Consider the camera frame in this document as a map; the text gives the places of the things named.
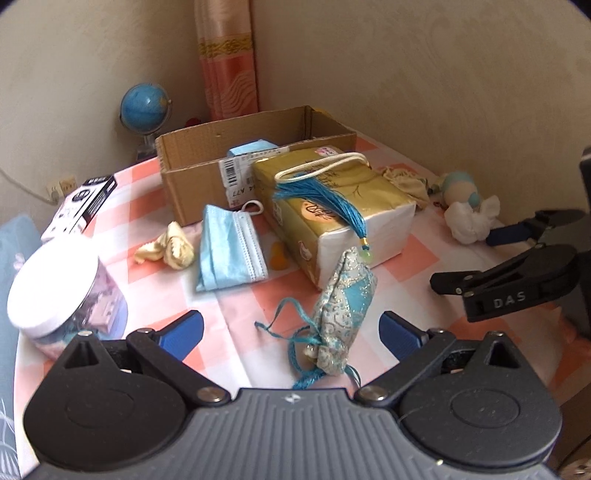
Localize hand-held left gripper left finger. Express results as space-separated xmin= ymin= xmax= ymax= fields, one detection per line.
xmin=60 ymin=310 xmax=232 ymax=408

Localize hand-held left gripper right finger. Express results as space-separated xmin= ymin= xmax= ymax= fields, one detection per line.
xmin=353 ymin=310 xmax=528 ymax=408

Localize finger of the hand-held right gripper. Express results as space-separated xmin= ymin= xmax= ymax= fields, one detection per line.
xmin=486 ymin=209 xmax=588 ymax=248
xmin=430 ymin=244 xmax=579 ymax=323

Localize blue and white doll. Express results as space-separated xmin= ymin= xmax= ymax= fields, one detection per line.
xmin=434 ymin=171 xmax=502 ymax=245

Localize blue embroidered sachet with tassel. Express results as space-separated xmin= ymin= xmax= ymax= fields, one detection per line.
xmin=254 ymin=178 xmax=378 ymax=391

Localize cream drawstring pouch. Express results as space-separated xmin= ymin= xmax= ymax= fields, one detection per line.
xmin=134 ymin=220 xmax=195 ymax=270
xmin=379 ymin=167 xmax=432 ymax=210

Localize blue face mask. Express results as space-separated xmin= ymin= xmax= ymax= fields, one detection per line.
xmin=195 ymin=200 xmax=269 ymax=292

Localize brown cardboard box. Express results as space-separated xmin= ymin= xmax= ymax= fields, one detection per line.
xmin=154 ymin=105 xmax=357 ymax=227

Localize white cord loop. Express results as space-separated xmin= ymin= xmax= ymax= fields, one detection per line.
xmin=275 ymin=152 xmax=371 ymax=182

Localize small orange object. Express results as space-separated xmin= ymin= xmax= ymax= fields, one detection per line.
xmin=269 ymin=241 xmax=288 ymax=271

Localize gold tissue pack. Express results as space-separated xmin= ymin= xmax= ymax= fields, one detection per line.
xmin=252 ymin=147 xmax=416 ymax=291

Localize clear jar with white lid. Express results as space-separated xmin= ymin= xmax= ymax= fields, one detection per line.
xmin=7 ymin=240 xmax=129 ymax=361

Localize black and white pen box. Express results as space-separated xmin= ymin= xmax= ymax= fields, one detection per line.
xmin=41 ymin=174 xmax=118 ymax=243

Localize blue floral cushion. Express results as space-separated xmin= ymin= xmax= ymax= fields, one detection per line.
xmin=0 ymin=213 xmax=47 ymax=480

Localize pack of blue masks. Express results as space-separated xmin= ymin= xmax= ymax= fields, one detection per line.
xmin=227 ymin=140 xmax=279 ymax=158

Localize blue desk globe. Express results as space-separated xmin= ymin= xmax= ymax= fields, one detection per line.
xmin=119 ymin=82 xmax=174 ymax=155

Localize pink patterned curtain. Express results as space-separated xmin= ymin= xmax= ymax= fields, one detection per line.
xmin=194 ymin=0 xmax=259 ymax=123

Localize wall power socket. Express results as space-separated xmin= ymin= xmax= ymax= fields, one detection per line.
xmin=46 ymin=175 xmax=77 ymax=204

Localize white power cable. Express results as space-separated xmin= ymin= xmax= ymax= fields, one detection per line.
xmin=0 ymin=166 xmax=51 ymax=204

